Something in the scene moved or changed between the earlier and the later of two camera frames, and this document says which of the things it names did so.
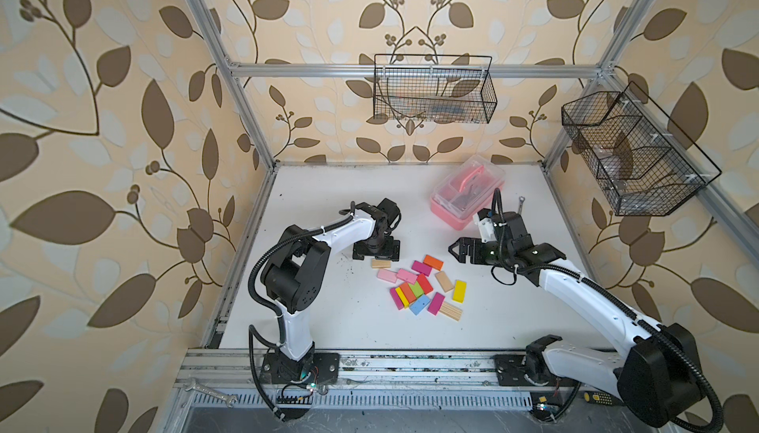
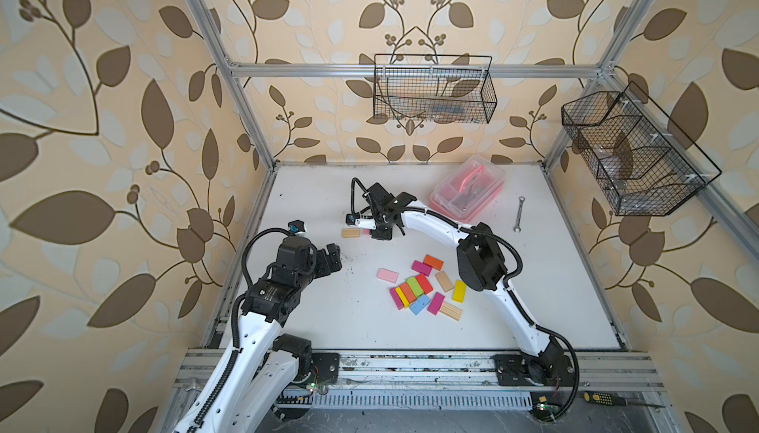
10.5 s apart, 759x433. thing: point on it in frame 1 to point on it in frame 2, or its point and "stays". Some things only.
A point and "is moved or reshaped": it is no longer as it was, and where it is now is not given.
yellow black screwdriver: x=600 y=397 stays
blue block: x=419 y=304 stays
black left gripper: x=391 y=252 to x=324 y=269
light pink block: x=387 y=275 stays
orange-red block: x=407 y=292 stays
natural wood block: x=380 y=264 is moved or reshaped
